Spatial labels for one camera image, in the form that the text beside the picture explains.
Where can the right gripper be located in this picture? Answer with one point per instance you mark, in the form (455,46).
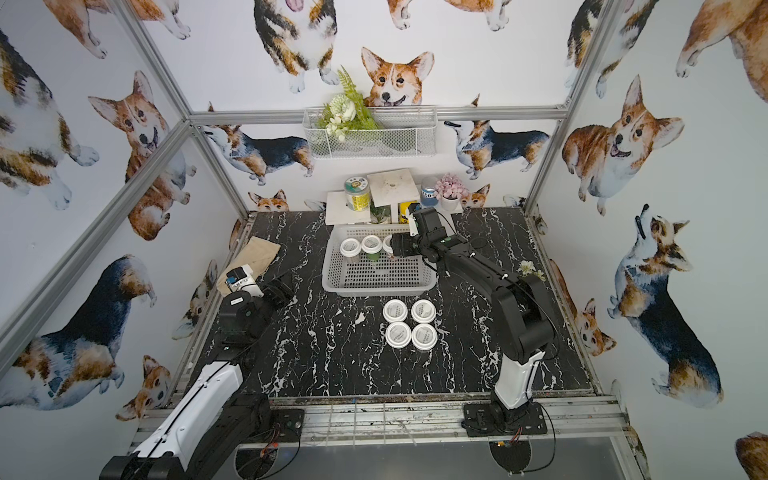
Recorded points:
(411,243)

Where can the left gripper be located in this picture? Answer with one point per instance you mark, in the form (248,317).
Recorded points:
(279,289)

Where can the yogurt cup row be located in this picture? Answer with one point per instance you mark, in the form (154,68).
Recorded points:
(387,247)
(350,249)
(424,337)
(395,310)
(372,246)
(398,335)
(423,311)

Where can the white plastic perforated basket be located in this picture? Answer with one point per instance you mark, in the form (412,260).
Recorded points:
(364,278)

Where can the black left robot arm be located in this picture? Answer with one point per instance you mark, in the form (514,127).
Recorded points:
(216,415)

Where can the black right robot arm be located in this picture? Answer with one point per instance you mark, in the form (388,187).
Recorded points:
(521,323)

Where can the blue white small jar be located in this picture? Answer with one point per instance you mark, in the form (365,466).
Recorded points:
(428,192)

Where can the pink flower pot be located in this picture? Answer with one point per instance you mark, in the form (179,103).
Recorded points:
(451,190)

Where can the small green plant pot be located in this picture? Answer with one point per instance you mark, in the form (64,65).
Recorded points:
(380,215)

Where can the white wooden tiered shelf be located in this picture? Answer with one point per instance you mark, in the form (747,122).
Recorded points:
(388,188)

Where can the beige work glove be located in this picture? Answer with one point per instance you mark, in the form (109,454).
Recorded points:
(258,254)

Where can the yellow sunflower seed can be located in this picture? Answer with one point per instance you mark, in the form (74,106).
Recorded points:
(357,192)

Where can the small white potted flower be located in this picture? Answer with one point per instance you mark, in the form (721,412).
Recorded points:
(527,268)

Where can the artificial green fern flowers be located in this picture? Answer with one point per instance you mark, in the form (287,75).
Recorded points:
(346,112)

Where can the white wire wall basket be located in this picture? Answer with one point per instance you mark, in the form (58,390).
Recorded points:
(401,132)

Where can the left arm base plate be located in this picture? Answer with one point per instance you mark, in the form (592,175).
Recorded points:
(285,426)

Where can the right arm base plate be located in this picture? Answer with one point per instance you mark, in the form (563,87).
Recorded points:
(492,419)

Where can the aluminium frame rail front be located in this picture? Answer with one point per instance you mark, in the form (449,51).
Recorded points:
(415,423)

